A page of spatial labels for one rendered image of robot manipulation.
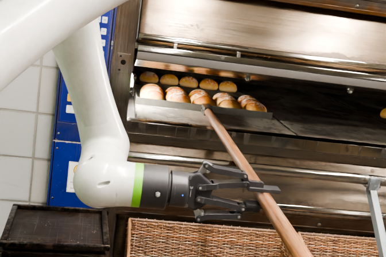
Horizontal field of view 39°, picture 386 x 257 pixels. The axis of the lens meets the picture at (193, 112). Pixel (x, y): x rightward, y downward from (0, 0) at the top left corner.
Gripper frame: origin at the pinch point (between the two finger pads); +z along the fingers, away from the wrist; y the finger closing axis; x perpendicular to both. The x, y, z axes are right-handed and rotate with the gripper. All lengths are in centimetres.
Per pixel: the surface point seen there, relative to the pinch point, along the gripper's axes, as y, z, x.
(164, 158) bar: 2.1, -19.2, -30.4
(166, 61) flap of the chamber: -22, -20, -53
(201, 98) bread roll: -4, -1, -102
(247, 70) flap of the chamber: -22, 5, -53
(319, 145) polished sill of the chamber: 2, 37, -68
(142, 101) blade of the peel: -1, -24, -100
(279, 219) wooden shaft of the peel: -1.1, -0.5, 15.4
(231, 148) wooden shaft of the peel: -1.4, -0.7, -35.3
